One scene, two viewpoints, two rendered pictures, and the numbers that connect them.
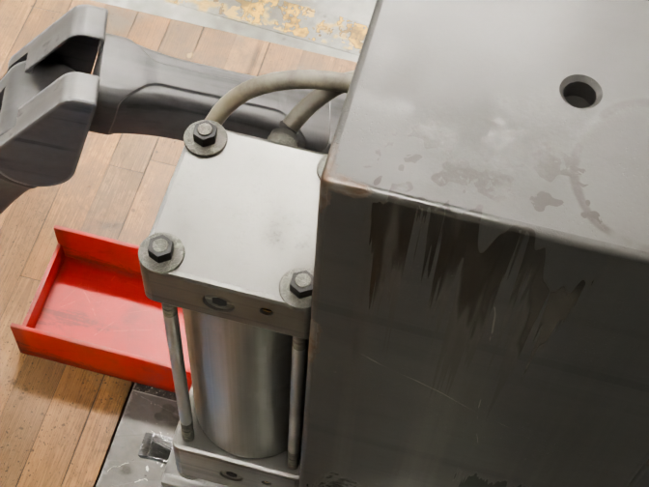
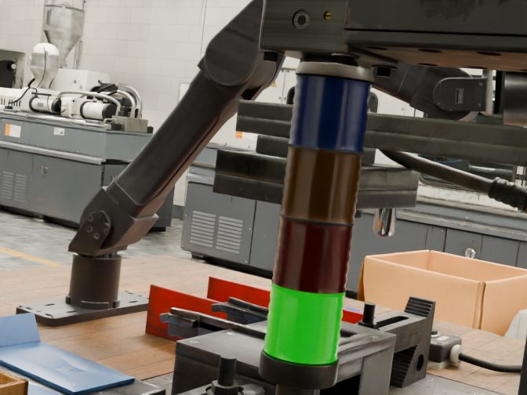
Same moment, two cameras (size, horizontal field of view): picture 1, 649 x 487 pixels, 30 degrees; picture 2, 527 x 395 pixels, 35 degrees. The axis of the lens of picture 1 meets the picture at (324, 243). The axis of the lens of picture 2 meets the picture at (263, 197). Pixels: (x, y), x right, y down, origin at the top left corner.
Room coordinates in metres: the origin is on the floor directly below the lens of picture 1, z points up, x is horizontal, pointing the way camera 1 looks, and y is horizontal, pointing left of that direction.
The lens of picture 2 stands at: (-0.35, -0.20, 1.16)
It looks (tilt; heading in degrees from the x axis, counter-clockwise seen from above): 5 degrees down; 23
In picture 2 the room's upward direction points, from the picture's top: 7 degrees clockwise
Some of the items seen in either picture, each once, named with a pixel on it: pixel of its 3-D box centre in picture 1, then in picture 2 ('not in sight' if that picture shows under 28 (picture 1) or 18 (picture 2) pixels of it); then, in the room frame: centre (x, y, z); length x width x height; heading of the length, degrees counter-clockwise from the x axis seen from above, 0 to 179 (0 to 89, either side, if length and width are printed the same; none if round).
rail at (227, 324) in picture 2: not in sight; (260, 345); (0.29, 0.06, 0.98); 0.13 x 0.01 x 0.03; 79
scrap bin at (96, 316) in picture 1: (155, 318); (260, 325); (0.54, 0.16, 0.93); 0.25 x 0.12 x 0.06; 79
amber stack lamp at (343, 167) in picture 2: not in sight; (321, 183); (0.04, -0.06, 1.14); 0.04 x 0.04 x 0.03
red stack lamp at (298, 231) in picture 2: not in sight; (312, 252); (0.04, -0.06, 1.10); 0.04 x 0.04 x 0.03
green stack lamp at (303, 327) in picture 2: not in sight; (304, 320); (0.04, -0.06, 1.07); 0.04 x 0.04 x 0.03
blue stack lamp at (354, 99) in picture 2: not in sight; (329, 114); (0.04, -0.06, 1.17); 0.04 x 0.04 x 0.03
